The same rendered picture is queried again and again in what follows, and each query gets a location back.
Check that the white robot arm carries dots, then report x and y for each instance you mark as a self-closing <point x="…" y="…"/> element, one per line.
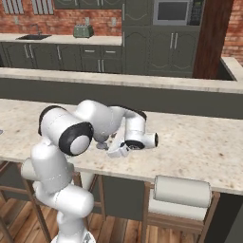
<point x="57" y="126"/>

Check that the dark green tall cupboard unit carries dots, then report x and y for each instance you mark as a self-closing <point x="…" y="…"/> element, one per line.
<point x="152" y="50"/>

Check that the dark green wall cupboards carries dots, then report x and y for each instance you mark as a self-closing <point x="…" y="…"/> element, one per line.
<point x="88" y="3"/>

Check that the silver microwave oven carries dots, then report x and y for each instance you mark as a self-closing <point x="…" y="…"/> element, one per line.
<point x="172" y="12"/>

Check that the dark wooden column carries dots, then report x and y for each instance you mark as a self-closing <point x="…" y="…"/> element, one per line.
<point x="212" y="38"/>

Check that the white wall outlet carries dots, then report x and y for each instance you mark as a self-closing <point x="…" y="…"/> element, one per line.
<point x="16" y="20"/>
<point x="87" y="21"/>
<point x="114" y="21"/>

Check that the dark green base cupboards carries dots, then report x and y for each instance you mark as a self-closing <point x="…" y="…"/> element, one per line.
<point x="63" y="57"/>

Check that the green toaster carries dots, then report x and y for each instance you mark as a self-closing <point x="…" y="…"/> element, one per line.
<point x="83" y="31"/>

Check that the grey sink tap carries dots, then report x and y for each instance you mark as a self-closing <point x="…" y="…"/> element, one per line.
<point x="37" y="28"/>

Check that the dark sink basin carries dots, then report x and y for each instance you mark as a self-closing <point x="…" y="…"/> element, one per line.
<point x="33" y="37"/>

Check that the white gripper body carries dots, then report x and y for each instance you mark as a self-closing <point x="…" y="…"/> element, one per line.
<point x="117" y="149"/>

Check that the white window blind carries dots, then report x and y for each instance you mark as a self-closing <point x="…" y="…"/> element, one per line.
<point x="12" y="6"/>
<point x="42" y="6"/>

